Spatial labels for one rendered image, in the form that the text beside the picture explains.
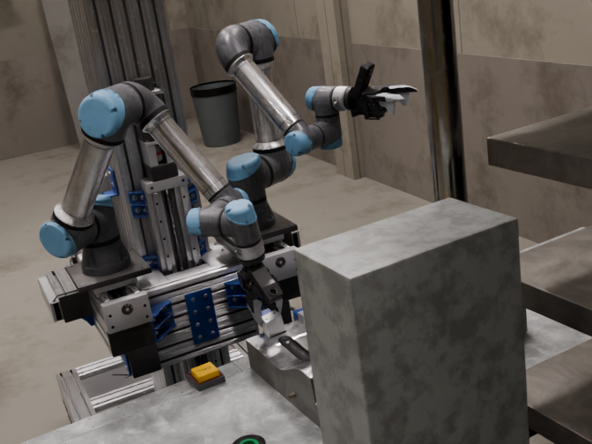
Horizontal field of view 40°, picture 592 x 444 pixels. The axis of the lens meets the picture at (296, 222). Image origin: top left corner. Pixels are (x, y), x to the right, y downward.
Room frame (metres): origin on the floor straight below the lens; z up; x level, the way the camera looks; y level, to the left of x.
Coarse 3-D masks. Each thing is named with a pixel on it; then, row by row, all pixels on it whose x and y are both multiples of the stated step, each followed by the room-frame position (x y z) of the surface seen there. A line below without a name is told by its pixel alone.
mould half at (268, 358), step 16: (256, 336) 2.02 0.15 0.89; (288, 336) 2.00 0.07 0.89; (304, 336) 1.99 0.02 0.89; (256, 352) 1.95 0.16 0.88; (272, 352) 1.92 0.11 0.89; (288, 352) 1.91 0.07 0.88; (256, 368) 1.97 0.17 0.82; (272, 368) 1.87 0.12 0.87; (288, 368) 1.80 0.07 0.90; (304, 368) 1.72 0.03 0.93; (272, 384) 1.89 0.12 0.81; (288, 384) 1.80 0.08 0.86; (304, 384) 1.71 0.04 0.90; (288, 400) 1.81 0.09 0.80; (304, 400) 1.73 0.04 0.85
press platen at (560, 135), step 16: (576, 112) 1.42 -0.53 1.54; (528, 128) 1.36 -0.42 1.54; (544, 128) 1.34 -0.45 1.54; (560, 128) 1.33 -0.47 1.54; (576, 128) 1.31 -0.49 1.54; (496, 144) 1.32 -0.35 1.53; (512, 144) 1.28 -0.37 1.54; (528, 144) 1.25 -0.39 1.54; (544, 144) 1.24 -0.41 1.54; (560, 144) 1.23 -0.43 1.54; (576, 144) 1.21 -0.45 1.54; (496, 160) 1.32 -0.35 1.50; (512, 160) 1.28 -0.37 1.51; (528, 160) 1.25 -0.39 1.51; (544, 160) 1.22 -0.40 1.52; (560, 160) 1.19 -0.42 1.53; (576, 160) 1.16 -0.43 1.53; (544, 176) 1.22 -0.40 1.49; (560, 176) 1.19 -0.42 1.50; (576, 176) 1.16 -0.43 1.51
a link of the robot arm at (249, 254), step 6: (234, 246) 1.99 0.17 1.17; (258, 246) 1.97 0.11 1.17; (234, 252) 1.98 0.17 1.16; (240, 252) 1.97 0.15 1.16; (246, 252) 1.97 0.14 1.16; (252, 252) 1.97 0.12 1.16; (258, 252) 1.97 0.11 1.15; (240, 258) 1.98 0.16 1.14; (246, 258) 1.97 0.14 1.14; (252, 258) 1.97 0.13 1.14
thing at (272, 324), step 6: (264, 312) 2.07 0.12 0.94; (270, 312) 2.04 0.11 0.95; (276, 312) 2.03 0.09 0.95; (264, 318) 2.02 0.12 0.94; (270, 318) 2.01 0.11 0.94; (276, 318) 2.01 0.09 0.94; (264, 324) 2.01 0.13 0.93; (270, 324) 2.00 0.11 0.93; (276, 324) 2.01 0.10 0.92; (282, 324) 2.02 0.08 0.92; (264, 330) 2.03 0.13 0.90; (270, 330) 2.00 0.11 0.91; (276, 330) 2.01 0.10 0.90; (282, 330) 2.02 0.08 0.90; (270, 336) 2.01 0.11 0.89
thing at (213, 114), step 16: (224, 80) 8.70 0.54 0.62; (192, 96) 8.38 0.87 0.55; (208, 96) 8.24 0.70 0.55; (224, 96) 8.28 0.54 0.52; (208, 112) 8.27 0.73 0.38; (224, 112) 8.28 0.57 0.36; (208, 128) 8.30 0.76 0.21; (224, 128) 8.28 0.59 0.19; (208, 144) 8.35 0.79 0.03; (224, 144) 8.29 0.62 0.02
